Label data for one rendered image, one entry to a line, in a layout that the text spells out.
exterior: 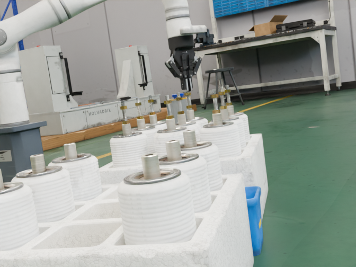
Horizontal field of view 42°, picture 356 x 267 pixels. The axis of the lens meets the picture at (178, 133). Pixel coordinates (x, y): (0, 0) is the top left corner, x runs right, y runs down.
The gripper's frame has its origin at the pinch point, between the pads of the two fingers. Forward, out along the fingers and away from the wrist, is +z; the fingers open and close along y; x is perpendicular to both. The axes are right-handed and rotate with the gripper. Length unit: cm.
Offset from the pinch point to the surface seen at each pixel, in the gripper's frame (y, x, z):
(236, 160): 15.2, 31.8, 18.0
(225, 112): 2.7, 17.5, 8.2
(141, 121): 16.9, -1.3, 8.2
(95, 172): 48, 28, 13
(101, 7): -304, -543, -130
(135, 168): 29.8, 12.3, 17.8
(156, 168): 55, 58, 9
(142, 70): -193, -297, -17
